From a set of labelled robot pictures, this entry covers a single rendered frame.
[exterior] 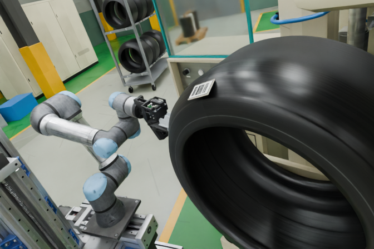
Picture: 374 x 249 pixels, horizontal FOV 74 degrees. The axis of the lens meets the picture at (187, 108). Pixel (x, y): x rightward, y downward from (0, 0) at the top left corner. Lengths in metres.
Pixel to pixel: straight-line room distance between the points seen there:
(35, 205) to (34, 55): 5.15
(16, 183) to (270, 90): 0.94
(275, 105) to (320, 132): 0.08
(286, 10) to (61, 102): 0.98
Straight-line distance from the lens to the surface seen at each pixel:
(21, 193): 1.15
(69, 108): 1.26
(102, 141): 0.94
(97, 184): 1.25
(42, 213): 1.20
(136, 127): 1.03
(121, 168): 1.32
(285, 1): 0.79
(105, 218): 1.34
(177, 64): 1.52
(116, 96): 0.99
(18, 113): 5.96
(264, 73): 0.46
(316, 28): 0.78
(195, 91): 0.51
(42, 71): 6.19
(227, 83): 0.47
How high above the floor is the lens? 1.66
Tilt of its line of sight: 27 degrees down
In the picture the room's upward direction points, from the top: 16 degrees counter-clockwise
